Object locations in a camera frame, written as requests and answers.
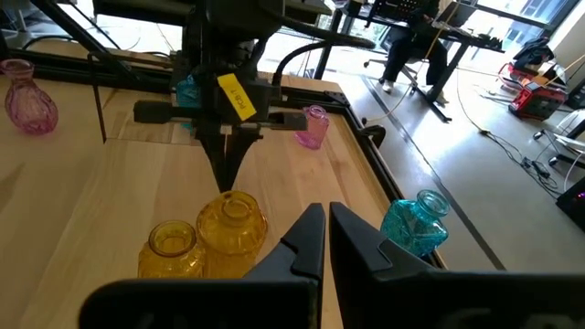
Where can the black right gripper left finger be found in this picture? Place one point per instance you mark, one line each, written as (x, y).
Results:
(205, 304)

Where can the yellow label tag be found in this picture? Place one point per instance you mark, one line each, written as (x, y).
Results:
(237, 97)

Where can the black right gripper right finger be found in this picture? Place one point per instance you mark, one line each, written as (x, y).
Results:
(434, 301)

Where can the black bag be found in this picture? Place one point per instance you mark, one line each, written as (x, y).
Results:
(535, 52)

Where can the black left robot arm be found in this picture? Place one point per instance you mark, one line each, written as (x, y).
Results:
(228, 18)

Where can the black floor power strip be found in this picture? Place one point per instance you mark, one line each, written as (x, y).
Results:
(539, 171)

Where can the teal diamond-cut glass vase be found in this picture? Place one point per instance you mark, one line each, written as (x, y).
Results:
(413, 228)

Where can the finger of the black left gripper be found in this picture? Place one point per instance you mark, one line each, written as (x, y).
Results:
(237, 146)
(215, 146)

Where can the pink wavy glass vase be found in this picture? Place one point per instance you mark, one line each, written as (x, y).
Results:
(29, 109)

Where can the person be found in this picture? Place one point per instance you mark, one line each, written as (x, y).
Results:
(411, 50)

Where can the small pink ribbed glass vase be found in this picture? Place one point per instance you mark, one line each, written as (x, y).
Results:
(314, 130)

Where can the amber ribbed glass vase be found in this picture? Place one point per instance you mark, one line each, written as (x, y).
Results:
(171, 260)
(230, 237)

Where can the teal medallion glass vase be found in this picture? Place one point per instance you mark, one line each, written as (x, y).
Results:
(187, 93)

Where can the red tool box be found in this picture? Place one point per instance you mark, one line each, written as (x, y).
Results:
(537, 102)

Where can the black office desk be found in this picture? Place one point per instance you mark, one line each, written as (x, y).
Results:
(484, 42)

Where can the wooden shelf black metal frame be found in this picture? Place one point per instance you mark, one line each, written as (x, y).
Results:
(114, 192)

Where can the black electronics box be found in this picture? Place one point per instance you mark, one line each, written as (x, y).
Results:
(573, 205)

